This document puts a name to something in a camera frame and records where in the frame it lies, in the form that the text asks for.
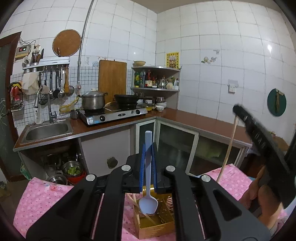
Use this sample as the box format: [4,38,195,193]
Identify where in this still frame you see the red and yellow gloves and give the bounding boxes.
[9,82,24,101]

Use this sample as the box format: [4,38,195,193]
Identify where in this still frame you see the beige electric switch box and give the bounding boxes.
[15,45,32,58]

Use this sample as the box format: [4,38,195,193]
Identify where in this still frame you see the yellow hose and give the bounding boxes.
[59,96,80,113]

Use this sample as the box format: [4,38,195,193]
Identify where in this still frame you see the light blue silicone spoon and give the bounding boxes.
[139,130,159,215]

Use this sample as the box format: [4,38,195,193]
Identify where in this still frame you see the black hanging ladle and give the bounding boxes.
[53,68,61,98]

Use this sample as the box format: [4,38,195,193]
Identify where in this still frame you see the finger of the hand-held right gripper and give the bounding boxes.
[232,104,296,208]

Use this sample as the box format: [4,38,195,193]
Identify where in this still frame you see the white hanging cloth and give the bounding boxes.
[21,73,39,95]

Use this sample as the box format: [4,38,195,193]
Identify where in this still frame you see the grey wall pipe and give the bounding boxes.
[77,0,95,84]

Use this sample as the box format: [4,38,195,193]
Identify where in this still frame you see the steel bowl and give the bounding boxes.
[46,174,69,185]

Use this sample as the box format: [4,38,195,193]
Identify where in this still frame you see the yellow slotted utensil basket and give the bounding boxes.
[133,184,176,240]

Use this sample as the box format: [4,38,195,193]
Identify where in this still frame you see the steel hanging ladle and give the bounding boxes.
[58,68,66,98]

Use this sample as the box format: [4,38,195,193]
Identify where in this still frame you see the steel kitchen sink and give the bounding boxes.
[17,119,75,145]

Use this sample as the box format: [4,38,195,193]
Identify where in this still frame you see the round green board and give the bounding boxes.
[267,88,287,116]

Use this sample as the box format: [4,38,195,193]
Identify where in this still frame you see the steel faucet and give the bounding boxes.
[33,85,57,123]

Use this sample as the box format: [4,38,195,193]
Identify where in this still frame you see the grey corner shelf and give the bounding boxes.
[130,66,181,110]

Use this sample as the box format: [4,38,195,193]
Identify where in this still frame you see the round woven tray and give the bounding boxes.
[52,29,82,57]

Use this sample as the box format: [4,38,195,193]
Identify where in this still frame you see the white bottle by sink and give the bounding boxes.
[35,109,44,125]

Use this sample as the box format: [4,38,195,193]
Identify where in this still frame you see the steel cutlery holder with tools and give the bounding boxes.
[31,48,44,67]

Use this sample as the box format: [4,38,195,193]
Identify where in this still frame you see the stack of white bowls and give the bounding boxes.
[155,97,167,112]

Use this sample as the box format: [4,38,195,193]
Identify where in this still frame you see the black wok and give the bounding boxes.
[114,94,154,106]

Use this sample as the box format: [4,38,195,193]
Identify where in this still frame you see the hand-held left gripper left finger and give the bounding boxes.
[25,144,147,241]

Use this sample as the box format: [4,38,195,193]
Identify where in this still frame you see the row of condiment bottles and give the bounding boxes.
[134,69,180,90]

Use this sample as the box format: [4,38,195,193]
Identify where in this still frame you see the steel gas stove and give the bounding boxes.
[78,106,149,127]

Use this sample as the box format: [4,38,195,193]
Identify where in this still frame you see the steel basin with greens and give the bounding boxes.
[61,161,84,177]

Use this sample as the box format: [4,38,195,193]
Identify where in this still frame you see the yellow wall poster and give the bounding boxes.
[166,52,180,69]

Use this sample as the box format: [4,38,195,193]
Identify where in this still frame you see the wooden cutting board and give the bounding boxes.
[98,59,128,103]

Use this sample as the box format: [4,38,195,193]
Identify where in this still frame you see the steel cooking pot with lid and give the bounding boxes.
[78,88,108,111]

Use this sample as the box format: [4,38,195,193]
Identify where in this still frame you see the pink floral tablecloth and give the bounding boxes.
[13,163,285,241]

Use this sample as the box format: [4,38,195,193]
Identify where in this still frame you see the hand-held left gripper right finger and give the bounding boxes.
[150,143,271,241]

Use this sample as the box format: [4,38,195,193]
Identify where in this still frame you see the wall sticker decoration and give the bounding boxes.
[201,56,218,65]

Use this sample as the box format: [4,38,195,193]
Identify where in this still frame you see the wooden hanging spatula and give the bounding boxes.
[64,67,70,93]

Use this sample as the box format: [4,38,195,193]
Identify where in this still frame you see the steel wall utensil rack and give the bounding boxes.
[22,58,70,72]

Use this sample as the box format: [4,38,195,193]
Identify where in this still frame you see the person's right forearm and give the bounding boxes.
[256,184,284,235]

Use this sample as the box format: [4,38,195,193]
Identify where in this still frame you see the brown kitchen counter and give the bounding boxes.
[13,108,253,152]

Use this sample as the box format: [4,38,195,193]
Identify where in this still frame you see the red plastic basin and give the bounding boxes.
[68,172,87,185]

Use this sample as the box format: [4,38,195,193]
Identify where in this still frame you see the glass cabinet door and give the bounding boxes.
[156,119,199,177]

